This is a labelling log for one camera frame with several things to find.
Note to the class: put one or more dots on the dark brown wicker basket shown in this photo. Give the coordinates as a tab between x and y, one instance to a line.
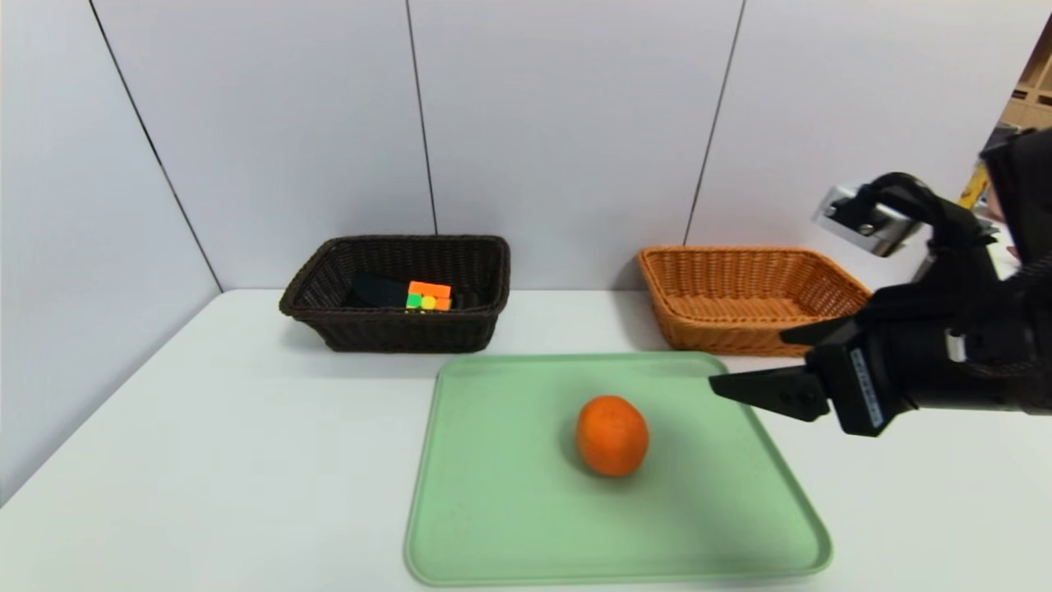
411	329

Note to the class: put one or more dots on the orange fruit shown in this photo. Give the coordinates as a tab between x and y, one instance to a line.
612	436

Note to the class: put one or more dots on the black rectangular case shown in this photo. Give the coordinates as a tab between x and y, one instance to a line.
374	289

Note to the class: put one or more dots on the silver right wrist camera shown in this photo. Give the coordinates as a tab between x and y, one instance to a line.
863	220

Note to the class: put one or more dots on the tan wicker basket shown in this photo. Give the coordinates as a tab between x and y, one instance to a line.
740	284

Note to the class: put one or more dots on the light green plastic tray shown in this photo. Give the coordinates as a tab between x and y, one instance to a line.
625	526

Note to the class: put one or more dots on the multicolour puzzle cube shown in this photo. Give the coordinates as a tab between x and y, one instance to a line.
429	296

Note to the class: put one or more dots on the yellow box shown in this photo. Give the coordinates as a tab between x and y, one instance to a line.
975	187

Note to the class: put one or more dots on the wooden shelf unit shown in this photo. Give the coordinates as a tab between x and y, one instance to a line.
1034	99

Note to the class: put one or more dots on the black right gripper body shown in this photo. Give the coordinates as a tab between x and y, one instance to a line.
860	386

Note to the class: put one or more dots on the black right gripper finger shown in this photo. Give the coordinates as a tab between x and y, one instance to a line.
781	390
822	333

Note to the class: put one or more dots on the black right camera bracket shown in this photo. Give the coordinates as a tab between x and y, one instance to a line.
945	222

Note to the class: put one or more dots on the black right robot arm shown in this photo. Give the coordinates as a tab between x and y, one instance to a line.
1019	353

